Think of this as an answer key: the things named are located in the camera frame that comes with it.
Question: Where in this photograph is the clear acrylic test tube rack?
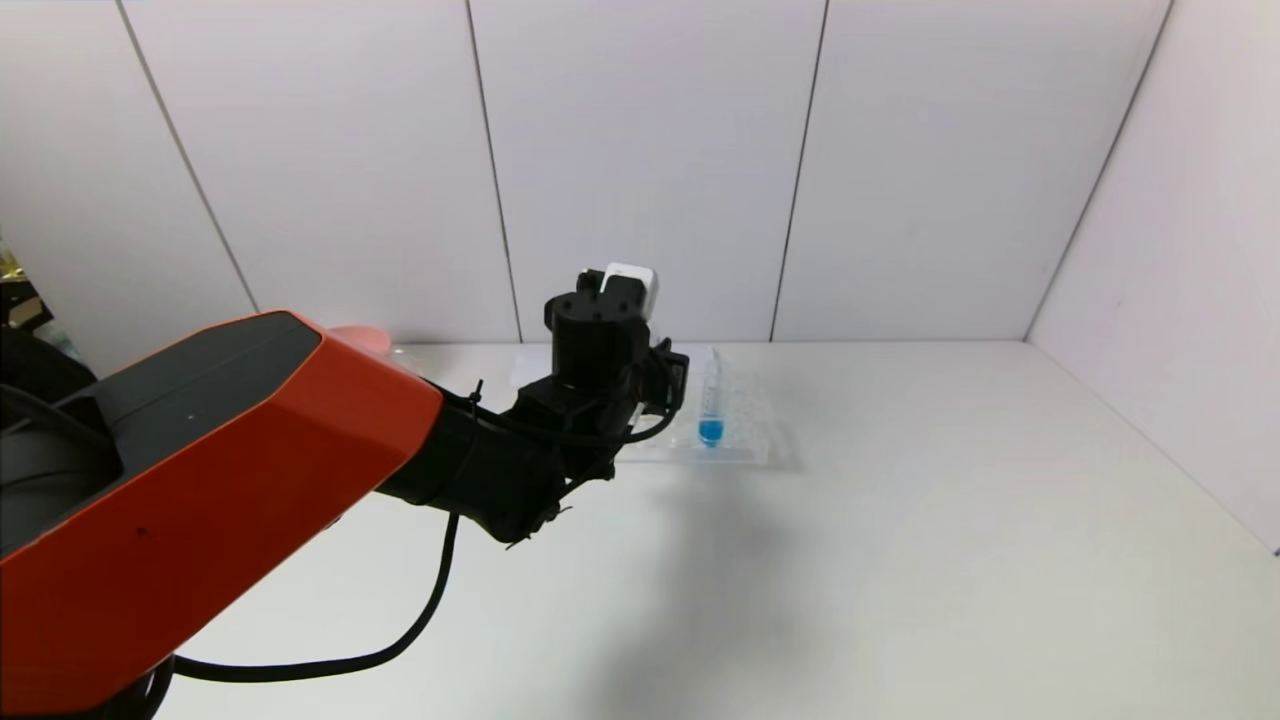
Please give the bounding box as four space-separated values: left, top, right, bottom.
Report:
615 364 777 470

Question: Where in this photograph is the dark background furniture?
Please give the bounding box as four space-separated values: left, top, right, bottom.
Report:
0 280 101 401

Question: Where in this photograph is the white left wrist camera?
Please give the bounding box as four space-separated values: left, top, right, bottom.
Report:
603 262 661 317

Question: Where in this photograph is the test tube with blue pigment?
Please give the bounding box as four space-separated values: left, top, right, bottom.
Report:
699 348 728 449

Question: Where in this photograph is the white paper sheet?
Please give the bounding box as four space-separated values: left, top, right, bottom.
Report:
510 345 722 390

